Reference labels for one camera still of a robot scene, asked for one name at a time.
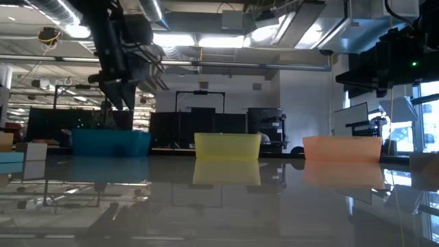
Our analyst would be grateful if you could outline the blue plastic bin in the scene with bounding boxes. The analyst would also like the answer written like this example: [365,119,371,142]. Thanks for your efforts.
[71,128,152,158]

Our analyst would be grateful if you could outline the white board panel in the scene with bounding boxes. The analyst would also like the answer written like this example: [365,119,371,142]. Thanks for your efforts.
[333,102,370,137]

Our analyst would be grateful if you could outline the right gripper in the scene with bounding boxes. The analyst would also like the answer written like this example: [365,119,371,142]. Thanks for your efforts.
[335,25,439,99]

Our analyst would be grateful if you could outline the black desk device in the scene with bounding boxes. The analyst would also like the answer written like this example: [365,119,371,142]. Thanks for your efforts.
[345,116,387,138]

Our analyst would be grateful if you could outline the yellow plastic bin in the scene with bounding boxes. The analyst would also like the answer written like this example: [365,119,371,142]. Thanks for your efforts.
[193,132,262,161]

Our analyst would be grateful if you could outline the black partition panels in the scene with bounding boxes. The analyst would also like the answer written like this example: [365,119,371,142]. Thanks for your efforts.
[27,107,134,141]

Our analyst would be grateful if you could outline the black partition with monitor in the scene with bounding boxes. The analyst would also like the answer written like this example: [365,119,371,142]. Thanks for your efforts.
[150,107,248,149]

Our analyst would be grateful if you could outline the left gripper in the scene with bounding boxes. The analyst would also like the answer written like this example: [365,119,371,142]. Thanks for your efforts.
[88,43,165,110]

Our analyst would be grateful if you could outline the grey ceiling box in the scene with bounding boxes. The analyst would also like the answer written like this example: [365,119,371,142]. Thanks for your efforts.
[221,9,245,32]

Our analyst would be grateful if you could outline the small corrugated silver duct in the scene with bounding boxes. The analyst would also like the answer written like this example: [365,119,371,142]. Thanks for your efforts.
[137,0,171,31]

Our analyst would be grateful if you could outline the ceiling cable reel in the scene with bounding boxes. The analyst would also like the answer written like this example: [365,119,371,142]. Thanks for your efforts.
[37,26,62,47]

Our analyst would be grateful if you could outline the bright ceiling light panel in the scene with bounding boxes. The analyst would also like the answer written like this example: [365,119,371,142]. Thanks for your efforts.
[152,33,246,49]

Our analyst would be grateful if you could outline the grey tilted panel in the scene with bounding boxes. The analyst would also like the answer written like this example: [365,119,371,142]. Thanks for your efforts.
[379,95,419,124]

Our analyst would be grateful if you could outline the long horizontal ceiling pipe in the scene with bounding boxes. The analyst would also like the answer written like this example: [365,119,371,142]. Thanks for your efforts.
[0,54,332,72]

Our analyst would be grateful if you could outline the large corrugated silver duct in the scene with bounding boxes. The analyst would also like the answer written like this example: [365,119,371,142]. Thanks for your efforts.
[20,0,100,40]

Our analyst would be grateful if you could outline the red box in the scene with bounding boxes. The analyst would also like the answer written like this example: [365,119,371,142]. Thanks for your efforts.
[5,122,23,138]

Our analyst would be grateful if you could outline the orange plastic bin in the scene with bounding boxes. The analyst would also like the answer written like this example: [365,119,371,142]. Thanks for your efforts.
[302,135,383,163]

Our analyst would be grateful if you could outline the tan block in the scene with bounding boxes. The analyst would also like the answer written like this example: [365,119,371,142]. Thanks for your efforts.
[410,152,439,172]

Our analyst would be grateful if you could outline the large teal block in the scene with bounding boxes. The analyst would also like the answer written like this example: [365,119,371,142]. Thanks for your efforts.
[0,152,25,164]

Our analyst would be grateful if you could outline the rectangular metal ceiling duct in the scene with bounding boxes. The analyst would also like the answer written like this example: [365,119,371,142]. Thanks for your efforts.
[246,0,351,49]

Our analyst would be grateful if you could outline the small orange cube block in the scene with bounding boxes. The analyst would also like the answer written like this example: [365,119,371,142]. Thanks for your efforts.
[0,132,14,153]

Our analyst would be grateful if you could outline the black equipment cart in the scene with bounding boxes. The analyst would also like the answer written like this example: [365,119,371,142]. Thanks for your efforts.
[247,107,287,154]

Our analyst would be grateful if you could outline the person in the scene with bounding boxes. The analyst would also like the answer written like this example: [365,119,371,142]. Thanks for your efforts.
[91,99,117,130]

